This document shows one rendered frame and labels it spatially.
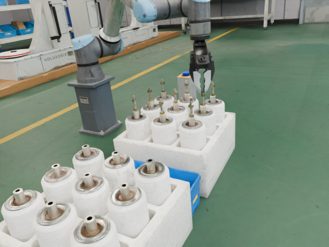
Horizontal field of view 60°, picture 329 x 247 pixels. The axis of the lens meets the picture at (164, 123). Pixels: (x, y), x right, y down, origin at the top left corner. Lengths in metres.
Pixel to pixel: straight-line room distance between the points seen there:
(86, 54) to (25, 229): 0.98
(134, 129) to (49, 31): 2.51
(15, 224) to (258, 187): 0.80
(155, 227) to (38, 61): 2.63
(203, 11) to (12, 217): 0.82
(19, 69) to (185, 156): 2.30
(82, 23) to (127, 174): 3.15
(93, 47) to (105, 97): 0.27
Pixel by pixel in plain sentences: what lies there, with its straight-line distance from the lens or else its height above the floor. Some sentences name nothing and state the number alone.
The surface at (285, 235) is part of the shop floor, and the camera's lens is 0.97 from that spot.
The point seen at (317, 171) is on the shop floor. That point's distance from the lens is 1.28.
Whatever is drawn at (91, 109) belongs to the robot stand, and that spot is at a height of 0.16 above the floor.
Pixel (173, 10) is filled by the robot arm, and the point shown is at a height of 0.63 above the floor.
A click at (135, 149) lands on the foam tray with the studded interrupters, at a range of 1.10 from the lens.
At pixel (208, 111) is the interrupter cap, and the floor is 0.25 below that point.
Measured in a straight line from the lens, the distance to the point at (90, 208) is 0.76.
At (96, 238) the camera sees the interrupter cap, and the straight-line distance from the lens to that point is 0.62.
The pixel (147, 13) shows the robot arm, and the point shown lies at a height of 0.63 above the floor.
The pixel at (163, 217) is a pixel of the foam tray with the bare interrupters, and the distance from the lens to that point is 0.74.
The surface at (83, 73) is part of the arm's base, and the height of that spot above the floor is 0.35.
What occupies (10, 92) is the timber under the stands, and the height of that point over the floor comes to 0.02.
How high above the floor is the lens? 0.68
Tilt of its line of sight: 24 degrees down
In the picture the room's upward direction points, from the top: 6 degrees counter-clockwise
